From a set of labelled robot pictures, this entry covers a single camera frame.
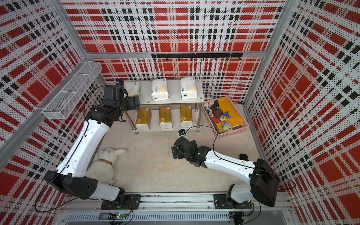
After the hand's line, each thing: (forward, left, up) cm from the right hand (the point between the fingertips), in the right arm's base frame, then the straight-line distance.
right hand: (183, 146), depth 81 cm
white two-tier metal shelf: (+48, +18, -15) cm, 54 cm away
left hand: (+16, +27, +23) cm, 39 cm away
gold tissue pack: (+21, +27, 0) cm, 34 cm away
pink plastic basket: (+17, -38, -9) cm, 42 cm away
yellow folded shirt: (+30, -35, -7) cm, 46 cm away
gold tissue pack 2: (+19, +12, 0) cm, 22 cm away
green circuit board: (-33, +31, -11) cm, 47 cm away
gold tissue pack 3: (+23, -2, 0) cm, 23 cm away
